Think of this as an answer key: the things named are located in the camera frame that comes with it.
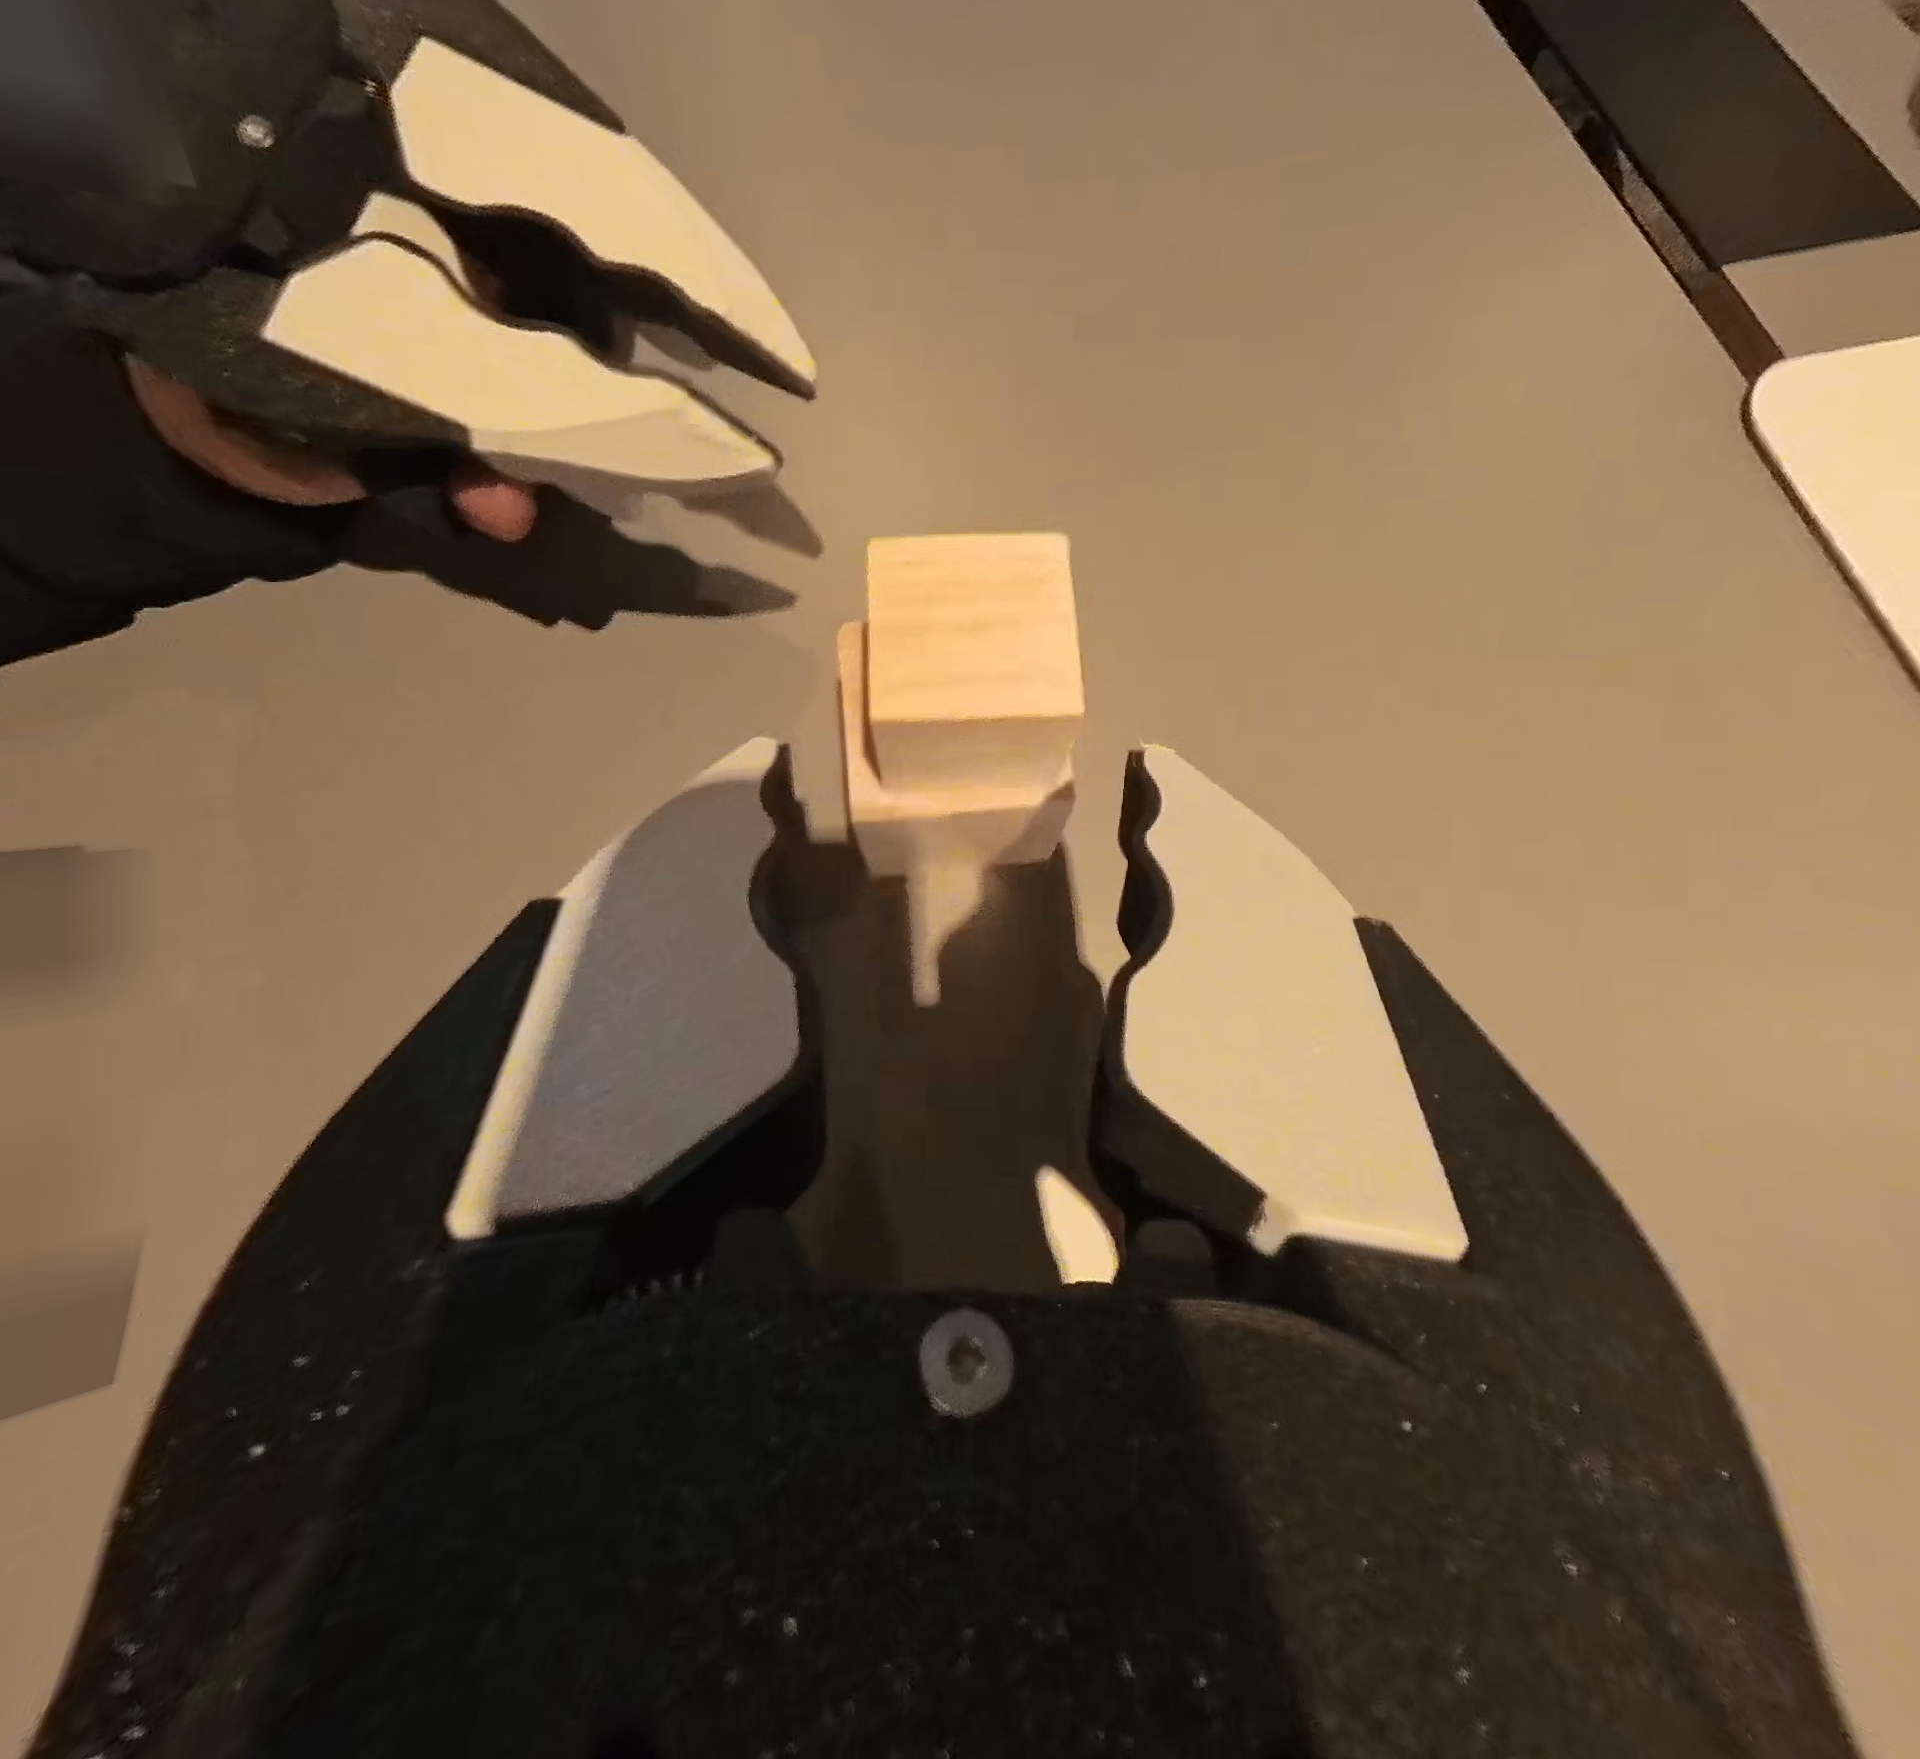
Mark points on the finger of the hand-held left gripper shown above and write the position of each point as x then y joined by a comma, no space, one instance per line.
571,162
480,372

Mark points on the large natural wooden cube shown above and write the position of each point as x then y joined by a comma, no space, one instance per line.
961,829

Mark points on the person's left hand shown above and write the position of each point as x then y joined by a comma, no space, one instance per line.
254,453

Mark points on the white partition base plate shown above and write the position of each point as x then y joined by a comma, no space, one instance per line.
1853,483

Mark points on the medium natural wooden cube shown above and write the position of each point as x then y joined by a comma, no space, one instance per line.
974,633

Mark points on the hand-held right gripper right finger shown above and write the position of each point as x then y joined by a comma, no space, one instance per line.
1274,1039

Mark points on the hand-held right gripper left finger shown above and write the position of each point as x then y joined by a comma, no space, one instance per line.
630,1023

